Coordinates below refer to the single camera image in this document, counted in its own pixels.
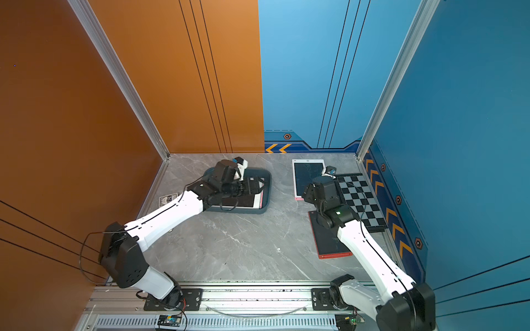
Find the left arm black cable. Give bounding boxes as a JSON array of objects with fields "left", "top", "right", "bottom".
[{"left": 78, "top": 230, "right": 129, "bottom": 286}]

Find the right green circuit board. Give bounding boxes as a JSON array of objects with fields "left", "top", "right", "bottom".
[{"left": 335, "top": 314, "right": 365, "bottom": 331}]

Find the red writing tablet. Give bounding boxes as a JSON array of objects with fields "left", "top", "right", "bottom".
[{"left": 308, "top": 211, "right": 353, "bottom": 259}]

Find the pink writing tablet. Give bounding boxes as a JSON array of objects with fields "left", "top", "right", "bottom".
[
  {"left": 207, "top": 177, "right": 266, "bottom": 211},
  {"left": 292, "top": 159, "right": 326, "bottom": 201}
]

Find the left green circuit board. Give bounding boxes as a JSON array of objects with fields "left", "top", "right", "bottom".
[{"left": 156, "top": 314, "right": 185, "bottom": 330}]

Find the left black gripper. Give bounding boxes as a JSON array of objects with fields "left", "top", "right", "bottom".
[{"left": 220, "top": 175, "right": 267, "bottom": 200}]

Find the teal storage box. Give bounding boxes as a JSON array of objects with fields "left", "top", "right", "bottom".
[{"left": 207, "top": 168, "right": 272, "bottom": 215}]

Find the green circuit board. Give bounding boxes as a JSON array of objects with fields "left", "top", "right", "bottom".
[
  {"left": 335, "top": 314, "right": 365, "bottom": 331},
  {"left": 156, "top": 314, "right": 185, "bottom": 330}
]

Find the left aluminium corner post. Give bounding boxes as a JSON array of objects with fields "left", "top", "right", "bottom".
[{"left": 68, "top": 0, "right": 171, "bottom": 162}]

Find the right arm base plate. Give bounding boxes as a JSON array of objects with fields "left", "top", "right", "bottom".
[{"left": 311, "top": 288, "right": 355, "bottom": 311}]

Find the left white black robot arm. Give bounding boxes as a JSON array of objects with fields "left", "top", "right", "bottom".
[{"left": 99, "top": 157, "right": 266, "bottom": 310}]

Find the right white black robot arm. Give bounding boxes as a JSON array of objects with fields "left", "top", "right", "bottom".
[{"left": 302, "top": 175, "right": 437, "bottom": 330}]

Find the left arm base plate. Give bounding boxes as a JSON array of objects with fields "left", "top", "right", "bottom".
[{"left": 144, "top": 288, "right": 203, "bottom": 313}]

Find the black grey chessboard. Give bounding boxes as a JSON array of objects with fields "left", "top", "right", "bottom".
[{"left": 337, "top": 173, "right": 388, "bottom": 233}]

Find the aluminium front rail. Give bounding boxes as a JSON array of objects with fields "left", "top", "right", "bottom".
[{"left": 73, "top": 282, "right": 439, "bottom": 331}]

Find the right aluminium corner post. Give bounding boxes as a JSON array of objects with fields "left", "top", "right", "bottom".
[{"left": 356, "top": 0, "right": 440, "bottom": 161}]

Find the aluminium corner post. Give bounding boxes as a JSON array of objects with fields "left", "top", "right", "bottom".
[
  {"left": 356, "top": 0, "right": 440, "bottom": 161},
  {"left": 68, "top": 0, "right": 171, "bottom": 162}
]

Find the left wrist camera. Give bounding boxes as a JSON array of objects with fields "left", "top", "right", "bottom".
[{"left": 233, "top": 157, "right": 248, "bottom": 181}]

